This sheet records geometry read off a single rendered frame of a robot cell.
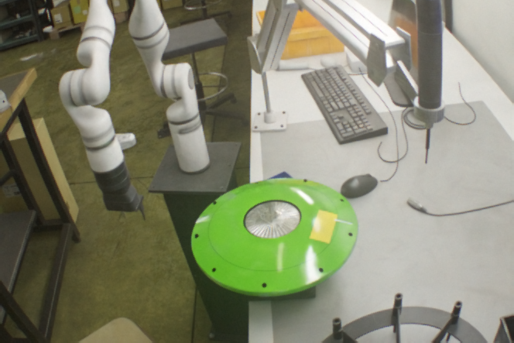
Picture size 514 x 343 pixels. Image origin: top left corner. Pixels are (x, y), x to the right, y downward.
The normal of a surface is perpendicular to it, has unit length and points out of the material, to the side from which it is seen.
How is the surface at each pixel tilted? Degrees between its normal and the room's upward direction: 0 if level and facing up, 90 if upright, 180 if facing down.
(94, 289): 0
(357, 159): 0
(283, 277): 24
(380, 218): 0
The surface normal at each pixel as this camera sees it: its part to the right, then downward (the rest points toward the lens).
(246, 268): -0.26, -0.58
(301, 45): 0.12, 0.59
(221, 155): -0.13, -0.83
